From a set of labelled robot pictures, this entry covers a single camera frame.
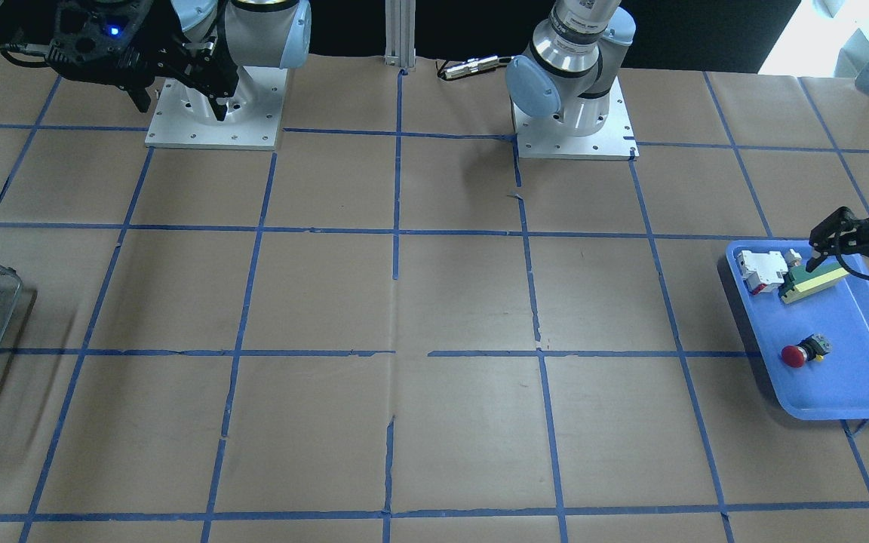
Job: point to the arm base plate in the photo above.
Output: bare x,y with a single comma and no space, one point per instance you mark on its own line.
183,118
587,129

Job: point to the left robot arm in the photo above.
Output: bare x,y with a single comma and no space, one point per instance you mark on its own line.
574,55

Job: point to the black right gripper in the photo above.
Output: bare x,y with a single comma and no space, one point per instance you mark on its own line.
165,47

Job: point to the blue plastic tray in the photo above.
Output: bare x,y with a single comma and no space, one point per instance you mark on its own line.
836,387

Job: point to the aluminium frame post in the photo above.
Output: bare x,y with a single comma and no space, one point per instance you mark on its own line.
399,34

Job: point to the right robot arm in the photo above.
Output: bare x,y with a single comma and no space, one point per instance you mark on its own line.
276,34

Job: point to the metal cable connector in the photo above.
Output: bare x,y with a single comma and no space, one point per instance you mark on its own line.
472,67

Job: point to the white circuit breaker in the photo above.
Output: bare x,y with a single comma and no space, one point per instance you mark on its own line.
762,272

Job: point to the green yellow terminal block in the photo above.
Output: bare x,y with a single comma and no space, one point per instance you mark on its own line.
800,283

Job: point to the red emergency stop button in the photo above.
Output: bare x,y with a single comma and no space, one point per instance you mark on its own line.
813,348

